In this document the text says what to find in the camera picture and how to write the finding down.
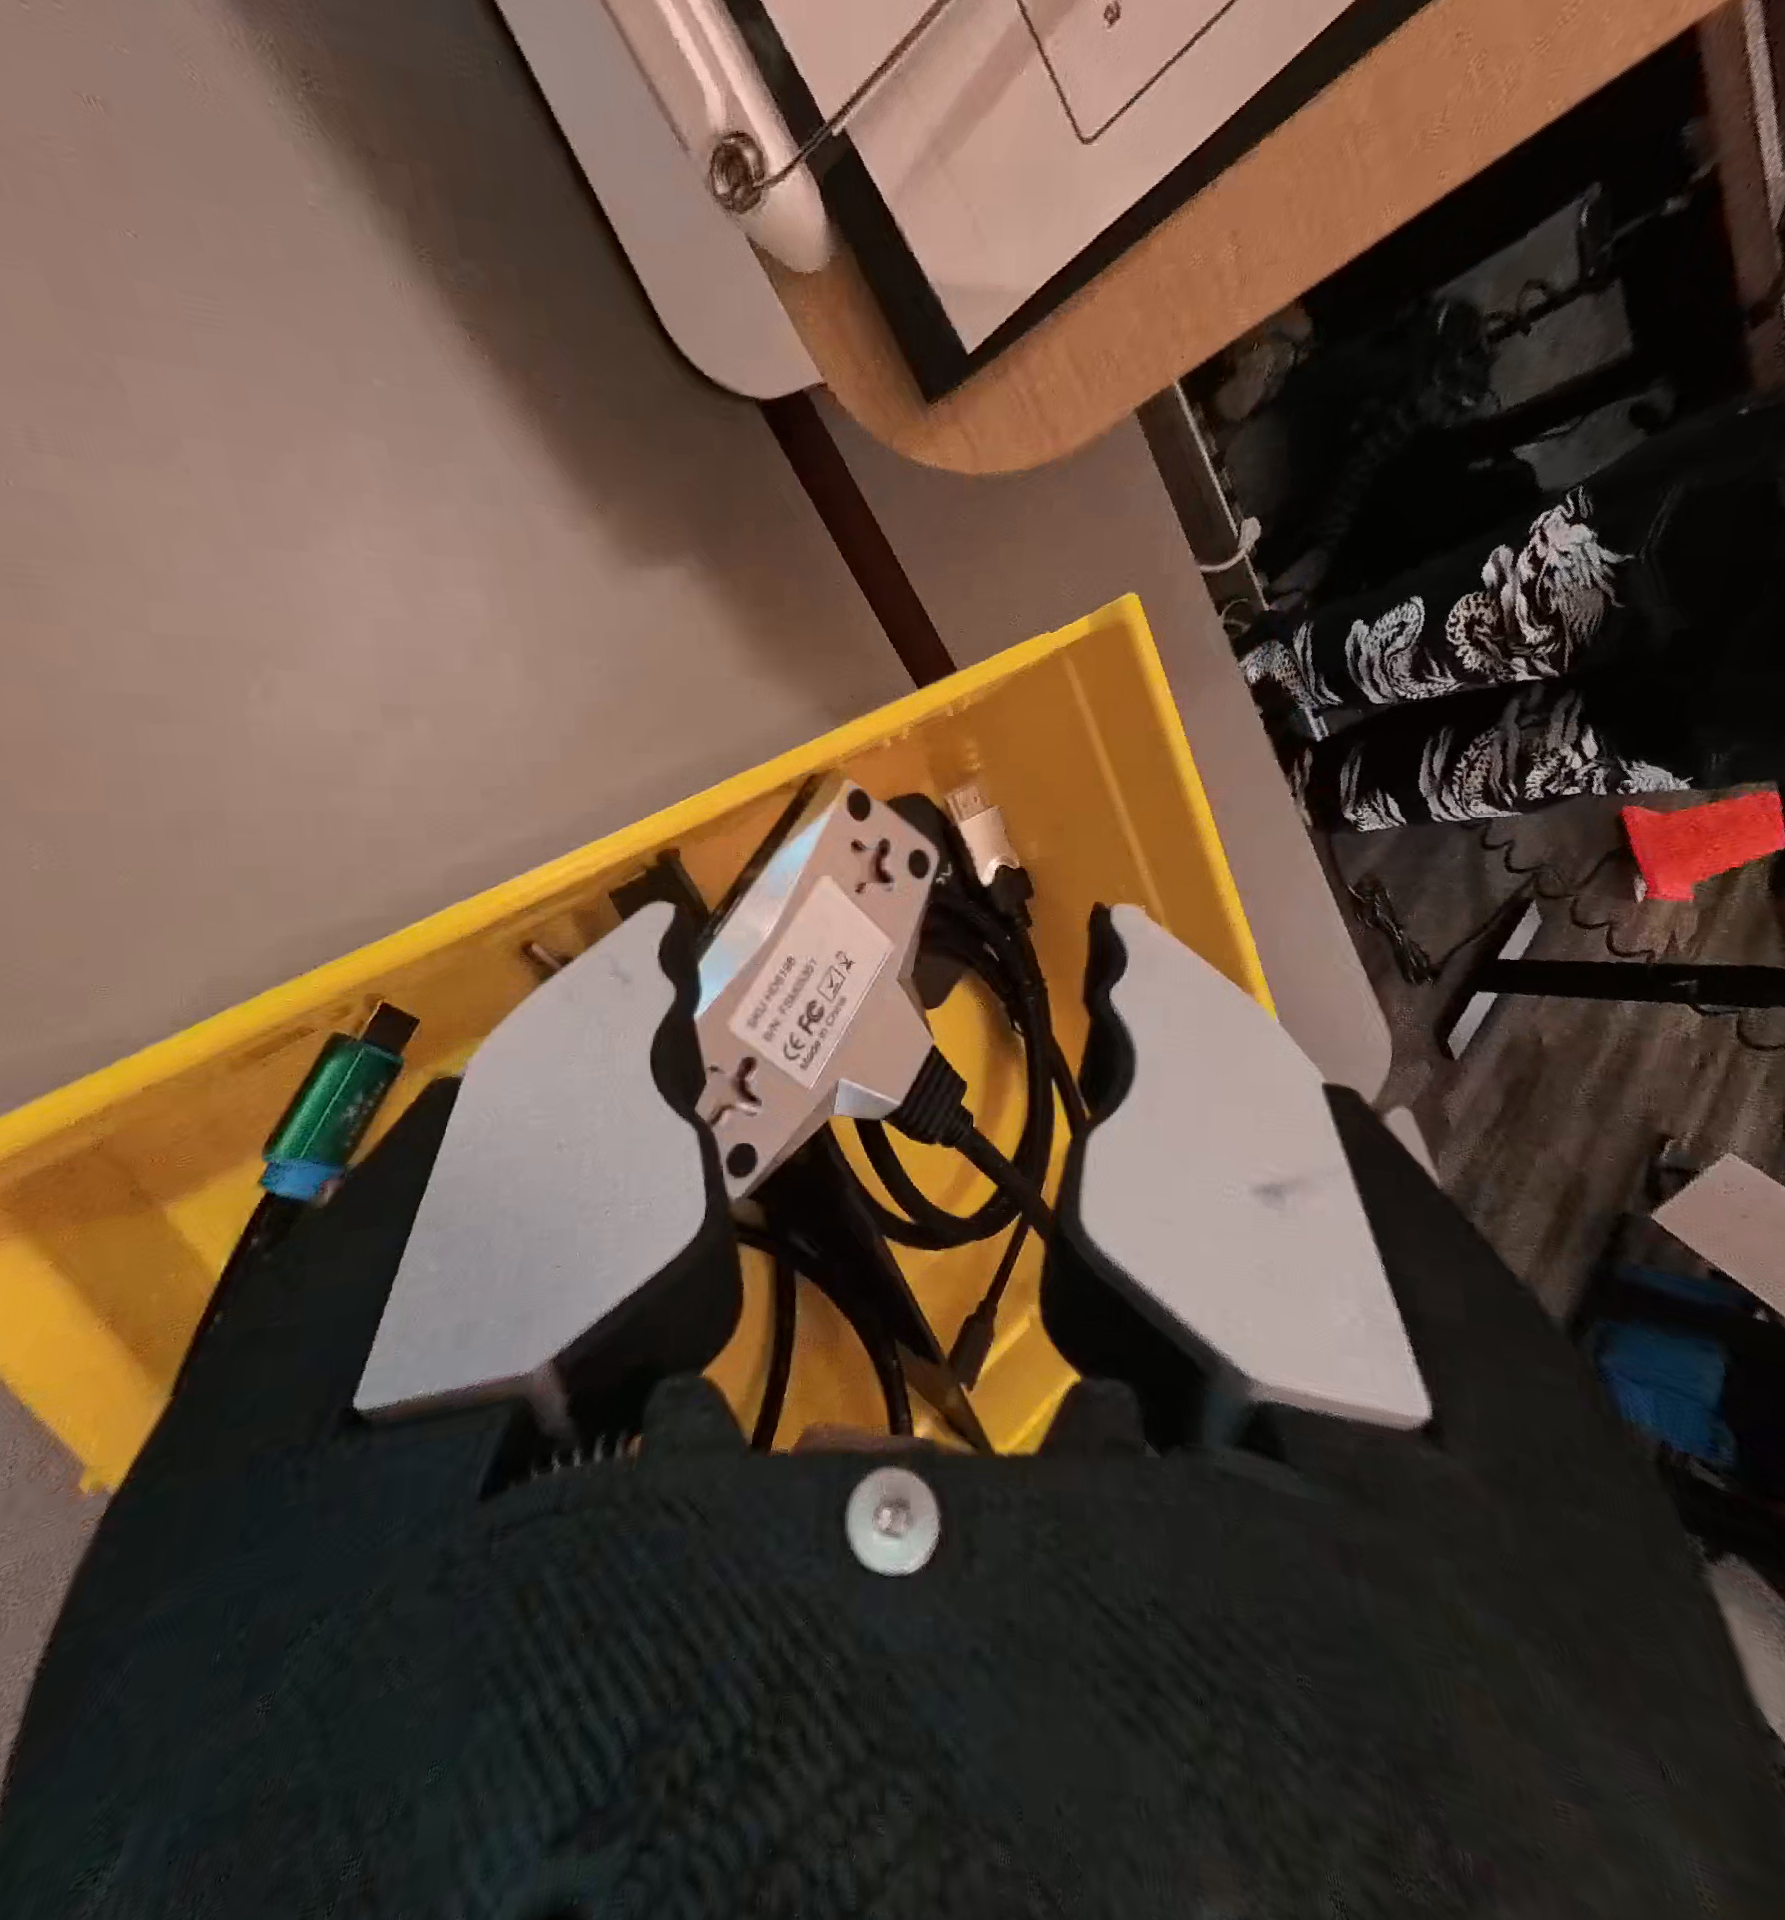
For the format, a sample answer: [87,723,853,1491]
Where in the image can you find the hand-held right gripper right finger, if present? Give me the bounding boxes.
[1054,901,1437,1422]

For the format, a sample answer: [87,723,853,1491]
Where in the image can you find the green plug braided cable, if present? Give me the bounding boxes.
[202,1000,423,1352]

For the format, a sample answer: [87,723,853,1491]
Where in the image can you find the wooden document stand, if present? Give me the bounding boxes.
[493,0,1734,479]

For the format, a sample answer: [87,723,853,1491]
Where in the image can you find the white plug usb cable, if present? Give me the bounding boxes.
[939,777,1037,917]

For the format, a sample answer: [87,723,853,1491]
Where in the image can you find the white paper sheet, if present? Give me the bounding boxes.
[1648,1150,1785,1336]

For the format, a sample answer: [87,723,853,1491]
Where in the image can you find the black cable bundle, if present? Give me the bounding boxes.
[749,855,1095,1449]

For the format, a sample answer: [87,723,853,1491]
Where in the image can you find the hdmi switch box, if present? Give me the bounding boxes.
[689,772,991,1203]

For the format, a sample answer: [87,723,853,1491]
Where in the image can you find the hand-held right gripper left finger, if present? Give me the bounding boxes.
[351,901,747,1422]

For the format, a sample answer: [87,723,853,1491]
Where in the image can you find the printed instruction sheet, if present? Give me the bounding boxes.
[757,0,1432,404]

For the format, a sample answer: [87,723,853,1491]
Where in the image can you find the yellow plastic bin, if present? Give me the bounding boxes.
[0,593,1275,1495]

